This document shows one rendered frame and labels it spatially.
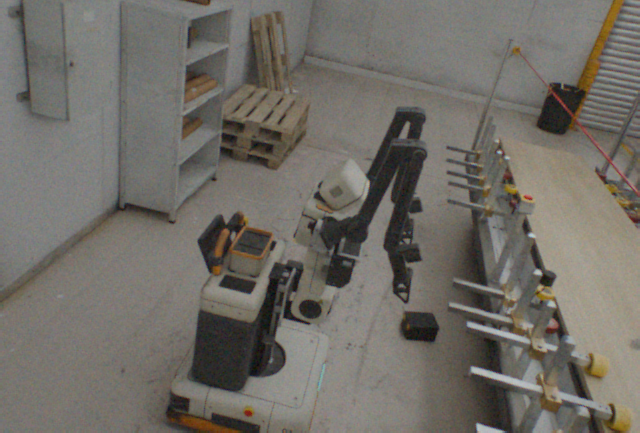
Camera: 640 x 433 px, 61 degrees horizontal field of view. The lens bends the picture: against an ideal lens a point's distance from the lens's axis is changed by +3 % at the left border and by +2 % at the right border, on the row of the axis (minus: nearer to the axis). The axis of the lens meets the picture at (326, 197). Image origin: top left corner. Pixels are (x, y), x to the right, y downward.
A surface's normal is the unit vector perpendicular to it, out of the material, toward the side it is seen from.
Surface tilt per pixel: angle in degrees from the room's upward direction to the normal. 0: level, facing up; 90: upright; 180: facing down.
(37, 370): 0
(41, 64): 90
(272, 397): 0
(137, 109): 90
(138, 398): 0
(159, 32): 90
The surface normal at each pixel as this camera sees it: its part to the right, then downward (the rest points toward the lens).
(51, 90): -0.18, 0.41
